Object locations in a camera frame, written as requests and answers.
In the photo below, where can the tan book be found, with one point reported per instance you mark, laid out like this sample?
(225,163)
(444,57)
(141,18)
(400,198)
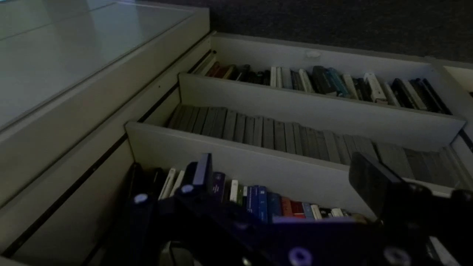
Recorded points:
(209,65)

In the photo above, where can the pale blue-edged book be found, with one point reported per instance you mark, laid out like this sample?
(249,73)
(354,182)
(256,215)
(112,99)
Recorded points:
(310,210)

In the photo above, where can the grey journal volume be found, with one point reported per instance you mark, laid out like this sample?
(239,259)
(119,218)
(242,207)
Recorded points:
(188,120)
(453,169)
(177,119)
(215,123)
(435,166)
(416,164)

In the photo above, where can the dark blue book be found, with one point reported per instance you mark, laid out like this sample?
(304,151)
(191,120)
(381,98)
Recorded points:
(432,97)

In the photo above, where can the brown-orange book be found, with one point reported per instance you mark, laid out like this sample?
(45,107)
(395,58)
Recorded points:
(288,206)

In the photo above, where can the grey metal bookcase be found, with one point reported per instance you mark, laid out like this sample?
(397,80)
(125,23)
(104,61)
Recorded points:
(463,76)
(320,113)

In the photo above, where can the dark purple book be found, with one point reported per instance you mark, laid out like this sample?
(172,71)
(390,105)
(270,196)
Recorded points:
(218,184)

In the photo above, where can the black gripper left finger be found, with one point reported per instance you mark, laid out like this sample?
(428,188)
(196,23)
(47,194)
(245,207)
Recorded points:
(202,172)

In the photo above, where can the dark teal book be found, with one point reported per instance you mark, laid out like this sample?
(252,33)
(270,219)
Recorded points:
(320,80)

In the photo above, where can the white paperback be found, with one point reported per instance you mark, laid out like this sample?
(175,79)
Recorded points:
(178,182)
(317,212)
(166,184)

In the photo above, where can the red-orange book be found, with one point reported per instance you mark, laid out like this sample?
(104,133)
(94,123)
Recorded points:
(299,207)

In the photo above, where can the white book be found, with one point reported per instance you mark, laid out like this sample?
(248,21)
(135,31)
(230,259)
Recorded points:
(305,82)
(376,88)
(276,77)

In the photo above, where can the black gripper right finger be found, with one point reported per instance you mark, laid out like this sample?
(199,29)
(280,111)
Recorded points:
(379,182)

